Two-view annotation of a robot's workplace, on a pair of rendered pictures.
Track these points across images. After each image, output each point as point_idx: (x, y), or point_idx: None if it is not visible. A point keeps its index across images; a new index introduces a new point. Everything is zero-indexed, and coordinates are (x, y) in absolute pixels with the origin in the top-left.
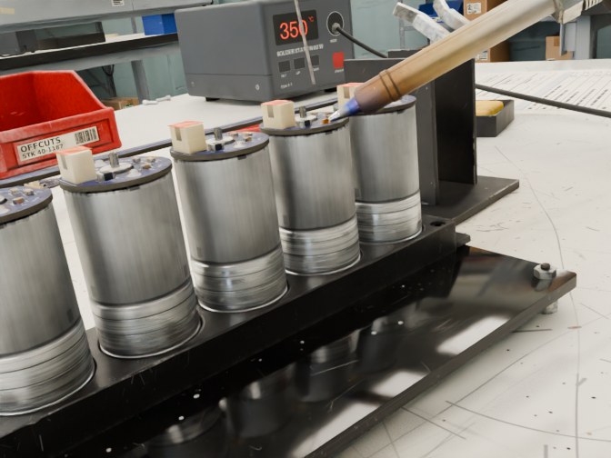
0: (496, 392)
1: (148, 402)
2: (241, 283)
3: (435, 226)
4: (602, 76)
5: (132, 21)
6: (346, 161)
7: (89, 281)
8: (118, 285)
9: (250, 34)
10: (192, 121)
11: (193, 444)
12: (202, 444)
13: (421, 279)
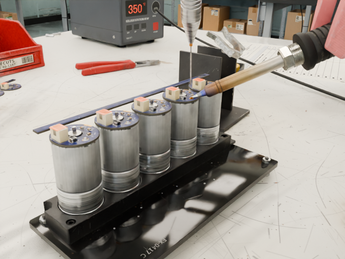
0: (249, 207)
1: (123, 209)
2: (156, 163)
3: (224, 137)
4: None
5: None
6: (197, 113)
7: (103, 162)
8: (116, 165)
9: (112, 9)
10: (143, 97)
11: (147, 226)
12: (150, 226)
13: (218, 160)
